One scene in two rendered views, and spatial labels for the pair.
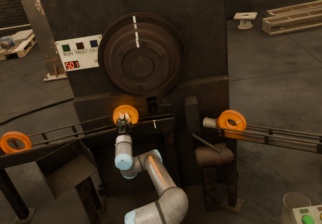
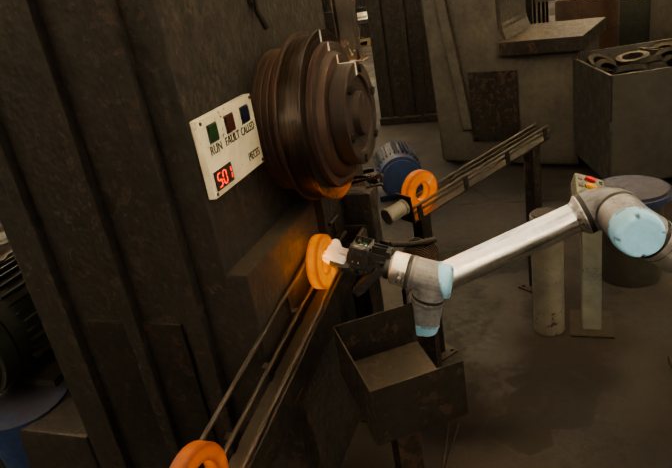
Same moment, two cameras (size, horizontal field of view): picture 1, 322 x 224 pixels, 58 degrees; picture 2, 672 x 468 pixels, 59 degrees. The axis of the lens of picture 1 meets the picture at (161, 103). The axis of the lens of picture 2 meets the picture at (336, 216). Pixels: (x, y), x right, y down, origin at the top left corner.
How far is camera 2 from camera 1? 1.90 m
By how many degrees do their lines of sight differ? 63
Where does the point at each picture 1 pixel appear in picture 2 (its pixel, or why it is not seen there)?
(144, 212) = (629, 201)
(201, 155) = not seen: hidden behind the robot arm
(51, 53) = not seen: outside the picture
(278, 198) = (448, 310)
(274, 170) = (397, 300)
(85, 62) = (238, 165)
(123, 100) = (298, 233)
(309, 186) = not seen: hidden behind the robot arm
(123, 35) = (325, 62)
